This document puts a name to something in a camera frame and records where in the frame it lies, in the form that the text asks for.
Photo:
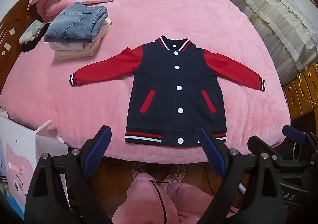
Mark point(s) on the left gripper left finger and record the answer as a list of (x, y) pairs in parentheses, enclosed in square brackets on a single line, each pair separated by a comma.
[(94, 149)]

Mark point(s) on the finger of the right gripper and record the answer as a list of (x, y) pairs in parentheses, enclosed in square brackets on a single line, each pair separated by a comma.
[(295, 135), (261, 152)]

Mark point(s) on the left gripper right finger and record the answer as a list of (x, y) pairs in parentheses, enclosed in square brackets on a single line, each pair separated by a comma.
[(215, 151)]

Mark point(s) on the navy red varsity jacket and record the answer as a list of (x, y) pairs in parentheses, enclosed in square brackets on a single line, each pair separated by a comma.
[(175, 90)]

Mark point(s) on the folded cream clothes stack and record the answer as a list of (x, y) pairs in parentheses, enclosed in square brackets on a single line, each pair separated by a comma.
[(64, 51)]

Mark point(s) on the wooden drawer cabinet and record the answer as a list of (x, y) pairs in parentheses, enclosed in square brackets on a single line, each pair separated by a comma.
[(301, 92)]

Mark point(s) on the white pink cartoon box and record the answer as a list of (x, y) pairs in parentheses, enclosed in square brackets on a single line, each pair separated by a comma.
[(21, 149)]

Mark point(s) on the pink pajama legs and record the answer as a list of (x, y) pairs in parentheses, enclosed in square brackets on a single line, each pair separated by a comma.
[(169, 201)]

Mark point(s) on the folded blue denim jeans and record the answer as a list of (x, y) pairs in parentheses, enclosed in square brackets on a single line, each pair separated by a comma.
[(78, 23)]

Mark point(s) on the grey lace covered furniture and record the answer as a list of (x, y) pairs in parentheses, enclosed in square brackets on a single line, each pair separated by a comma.
[(288, 29)]

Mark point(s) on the grey plush toy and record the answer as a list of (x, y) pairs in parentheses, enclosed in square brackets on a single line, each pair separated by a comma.
[(31, 32)]

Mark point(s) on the brown wooden headboard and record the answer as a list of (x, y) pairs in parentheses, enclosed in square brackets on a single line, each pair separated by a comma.
[(13, 25)]

